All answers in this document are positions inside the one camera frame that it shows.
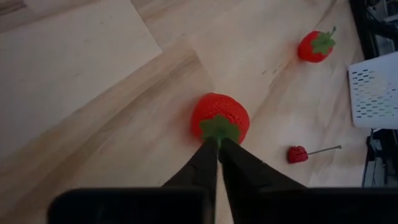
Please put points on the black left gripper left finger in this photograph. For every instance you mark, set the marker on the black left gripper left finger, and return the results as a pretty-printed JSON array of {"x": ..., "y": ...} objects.
[{"x": 186, "y": 193}]

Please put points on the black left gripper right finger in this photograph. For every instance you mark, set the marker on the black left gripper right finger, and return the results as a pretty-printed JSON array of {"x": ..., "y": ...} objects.
[{"x": 248, "y": 193}]

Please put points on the small red berry with stem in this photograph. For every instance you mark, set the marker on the small red berry with stem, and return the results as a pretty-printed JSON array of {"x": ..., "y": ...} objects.
[{"x": 297, "y": 154}]

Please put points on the red toy strawberry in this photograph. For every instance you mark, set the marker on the red toy strawberry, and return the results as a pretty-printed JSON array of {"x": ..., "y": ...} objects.
[
  {"x": 309, "y": 46},
  {"x": 217, "y": 107}
]

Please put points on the white perforated plastic basket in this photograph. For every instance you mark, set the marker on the white perforated plastic basket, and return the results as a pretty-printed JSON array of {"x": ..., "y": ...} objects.
[{"x": 382, "y": 77}]

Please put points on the black aluminium table frame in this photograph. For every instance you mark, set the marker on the black aluminium table frame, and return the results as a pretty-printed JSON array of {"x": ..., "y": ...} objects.
[{"x": 362, "y": 28}]

